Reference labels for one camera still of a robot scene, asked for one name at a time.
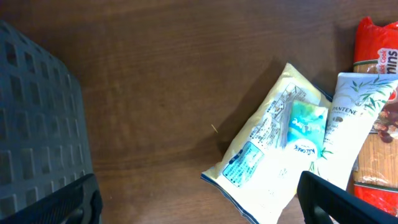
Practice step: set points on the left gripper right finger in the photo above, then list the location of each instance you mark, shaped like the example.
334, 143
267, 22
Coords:
322, 202

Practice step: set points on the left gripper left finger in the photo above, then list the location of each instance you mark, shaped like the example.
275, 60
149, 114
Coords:
79, 202

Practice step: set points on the cream snack bag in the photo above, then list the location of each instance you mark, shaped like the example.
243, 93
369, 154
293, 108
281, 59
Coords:
257, 174

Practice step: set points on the white shampoo tube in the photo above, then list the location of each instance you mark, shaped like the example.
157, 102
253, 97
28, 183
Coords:
357, 102

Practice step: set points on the orange spaghetti packet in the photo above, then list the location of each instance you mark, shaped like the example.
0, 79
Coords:
375, 170

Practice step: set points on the grey plastic basket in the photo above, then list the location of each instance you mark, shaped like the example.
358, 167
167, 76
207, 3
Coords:
44, 142

